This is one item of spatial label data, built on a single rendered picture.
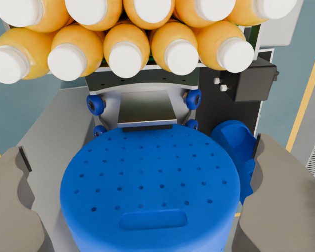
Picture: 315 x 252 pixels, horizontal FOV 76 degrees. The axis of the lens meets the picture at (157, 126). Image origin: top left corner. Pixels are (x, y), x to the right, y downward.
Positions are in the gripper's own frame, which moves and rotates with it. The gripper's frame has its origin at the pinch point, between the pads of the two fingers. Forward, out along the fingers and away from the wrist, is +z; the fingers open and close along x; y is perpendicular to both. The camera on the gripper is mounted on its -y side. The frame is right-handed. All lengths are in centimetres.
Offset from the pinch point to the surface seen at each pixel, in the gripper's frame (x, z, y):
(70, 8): -7.0, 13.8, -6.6
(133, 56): -1.0, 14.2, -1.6
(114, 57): -3.2, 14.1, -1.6
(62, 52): -9.0, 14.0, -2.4
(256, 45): 20.2, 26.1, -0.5
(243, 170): 51, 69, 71
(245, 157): 70, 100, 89
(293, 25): 34, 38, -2
